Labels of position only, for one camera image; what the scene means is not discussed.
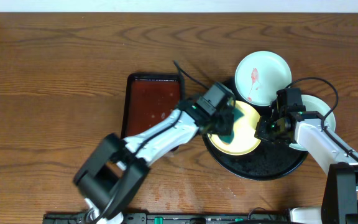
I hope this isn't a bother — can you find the teal yellow sponge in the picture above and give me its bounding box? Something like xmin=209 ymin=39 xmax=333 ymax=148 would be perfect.
xmin=219 ymin=108 xmax=244 ymax=144

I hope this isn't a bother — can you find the yellow plate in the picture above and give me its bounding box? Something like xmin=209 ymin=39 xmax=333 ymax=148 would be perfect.
xmin=207 ymin=100 xmax=260 ymax=156

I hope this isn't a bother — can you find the white plate with small stain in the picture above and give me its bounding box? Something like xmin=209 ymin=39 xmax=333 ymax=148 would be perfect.
xmin=288 ymin=94 xmax=336 ymax=152

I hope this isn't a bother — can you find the white plate with long stain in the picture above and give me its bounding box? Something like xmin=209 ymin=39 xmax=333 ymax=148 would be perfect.
xmin=234 ymin=51 xmax=292 ymax=106

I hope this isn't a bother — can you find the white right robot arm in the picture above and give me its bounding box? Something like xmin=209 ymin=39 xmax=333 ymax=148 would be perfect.
xmin=255 ymin=111 xmax=358 ymax=223

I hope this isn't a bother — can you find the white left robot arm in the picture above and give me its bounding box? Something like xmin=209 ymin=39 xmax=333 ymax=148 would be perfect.
xmin=73 ymin=96 xmax=236 ymax=223

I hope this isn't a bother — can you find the round black tray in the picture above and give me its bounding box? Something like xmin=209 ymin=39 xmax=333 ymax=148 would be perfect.
xmin=201 ymin=77 xmax=308 ymax=182

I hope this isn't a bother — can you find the rectangular black water tray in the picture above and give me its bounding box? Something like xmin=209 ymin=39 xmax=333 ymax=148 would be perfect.
xmin=121 ymin=72 xmax=185 ymax=139

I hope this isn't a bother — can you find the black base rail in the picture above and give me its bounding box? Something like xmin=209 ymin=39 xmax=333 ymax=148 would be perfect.
xmin=42 ymin=212 xmax=290 ymax=224

